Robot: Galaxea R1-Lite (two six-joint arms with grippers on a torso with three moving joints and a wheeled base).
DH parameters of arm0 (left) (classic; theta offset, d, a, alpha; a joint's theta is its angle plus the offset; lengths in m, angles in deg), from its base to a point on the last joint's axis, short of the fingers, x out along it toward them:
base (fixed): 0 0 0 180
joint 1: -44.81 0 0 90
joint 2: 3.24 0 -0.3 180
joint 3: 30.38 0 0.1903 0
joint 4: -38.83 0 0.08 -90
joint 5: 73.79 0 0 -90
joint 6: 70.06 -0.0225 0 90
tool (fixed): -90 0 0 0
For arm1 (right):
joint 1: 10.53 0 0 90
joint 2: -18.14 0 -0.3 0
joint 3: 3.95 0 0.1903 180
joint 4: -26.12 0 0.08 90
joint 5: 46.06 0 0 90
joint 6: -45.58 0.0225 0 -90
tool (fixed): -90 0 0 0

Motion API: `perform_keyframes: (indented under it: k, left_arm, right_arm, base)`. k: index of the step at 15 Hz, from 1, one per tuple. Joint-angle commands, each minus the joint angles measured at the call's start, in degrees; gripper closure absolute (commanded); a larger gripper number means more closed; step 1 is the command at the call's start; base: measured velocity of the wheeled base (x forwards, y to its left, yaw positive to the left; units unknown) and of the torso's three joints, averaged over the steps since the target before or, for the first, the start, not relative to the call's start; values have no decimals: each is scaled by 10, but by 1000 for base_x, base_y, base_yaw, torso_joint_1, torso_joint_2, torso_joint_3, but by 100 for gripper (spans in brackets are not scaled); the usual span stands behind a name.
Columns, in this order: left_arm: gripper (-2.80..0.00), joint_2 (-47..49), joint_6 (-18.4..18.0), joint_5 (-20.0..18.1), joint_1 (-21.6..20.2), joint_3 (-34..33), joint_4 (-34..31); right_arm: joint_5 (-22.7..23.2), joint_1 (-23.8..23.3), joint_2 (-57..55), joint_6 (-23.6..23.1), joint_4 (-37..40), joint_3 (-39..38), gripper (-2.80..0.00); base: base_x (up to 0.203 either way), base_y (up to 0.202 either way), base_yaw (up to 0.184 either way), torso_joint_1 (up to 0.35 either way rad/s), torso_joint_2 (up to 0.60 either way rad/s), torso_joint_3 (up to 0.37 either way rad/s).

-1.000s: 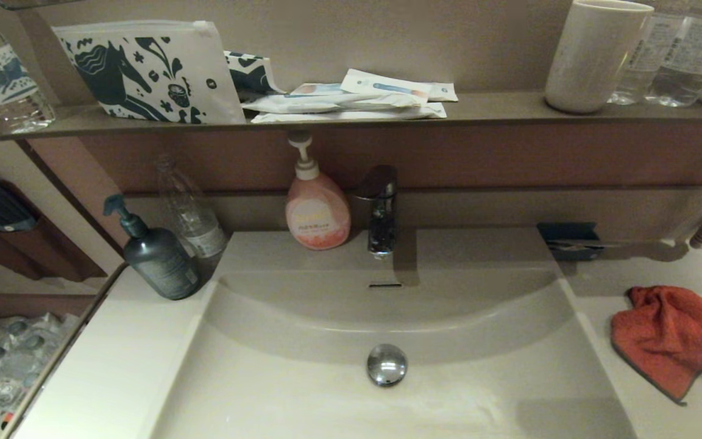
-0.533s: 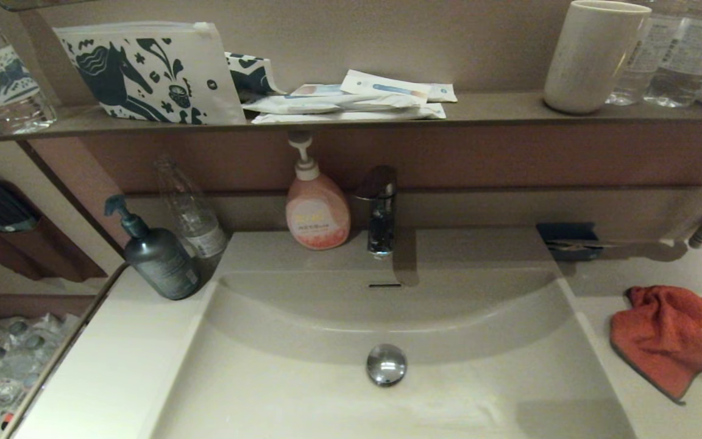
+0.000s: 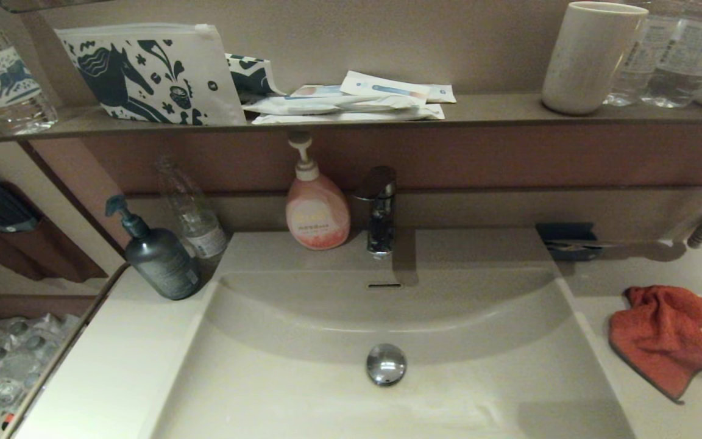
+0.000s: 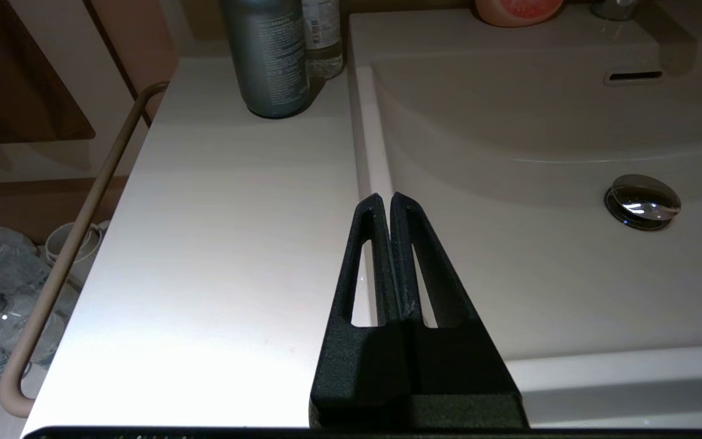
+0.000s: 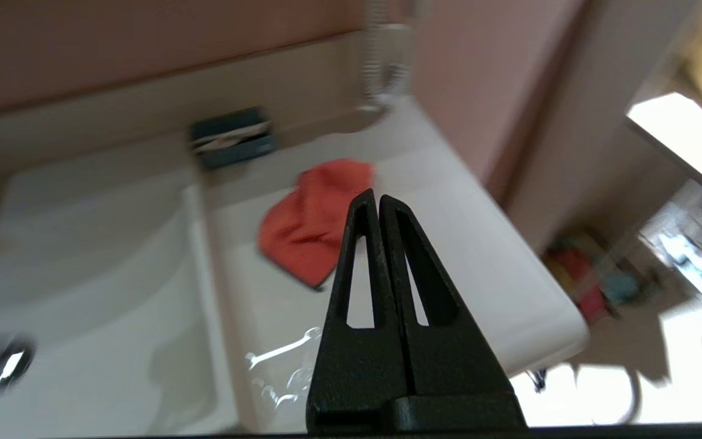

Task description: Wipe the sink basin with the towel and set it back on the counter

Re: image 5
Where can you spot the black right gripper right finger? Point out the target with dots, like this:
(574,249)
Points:
(454,372)

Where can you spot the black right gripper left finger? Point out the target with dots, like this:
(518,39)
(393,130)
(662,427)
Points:
(357,372)

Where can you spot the orange fluffy cloth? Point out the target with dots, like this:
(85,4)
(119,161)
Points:
(308,225)

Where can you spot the white sink basin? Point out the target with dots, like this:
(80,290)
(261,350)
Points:
(113,244)

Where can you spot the basket of colourful items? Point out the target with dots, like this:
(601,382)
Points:
(595,280)

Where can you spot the dark soap tray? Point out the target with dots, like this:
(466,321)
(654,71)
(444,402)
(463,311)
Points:
(232,146)

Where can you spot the white shelf board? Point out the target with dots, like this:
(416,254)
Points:
(680,134)

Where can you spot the chrome drain plug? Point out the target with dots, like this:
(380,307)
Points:
(0,363)

